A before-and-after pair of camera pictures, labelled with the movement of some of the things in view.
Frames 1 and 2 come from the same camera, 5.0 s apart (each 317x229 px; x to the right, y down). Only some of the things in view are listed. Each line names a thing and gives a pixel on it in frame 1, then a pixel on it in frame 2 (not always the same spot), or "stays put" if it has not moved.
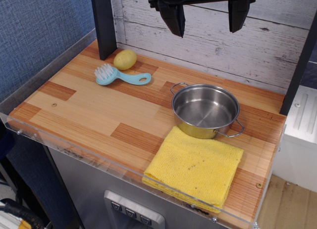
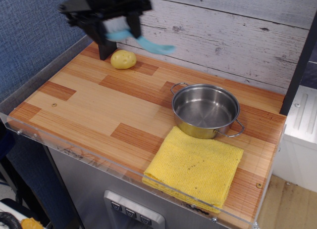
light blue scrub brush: x=107 y=73 -> x=117 y=29
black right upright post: x=297 y=81 stays put
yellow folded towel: x=200 y=169 stays put
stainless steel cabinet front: x=85 y=183 stays put
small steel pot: x=200 y=111 stays put
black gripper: x=169 y=4 -> x=90 y=6
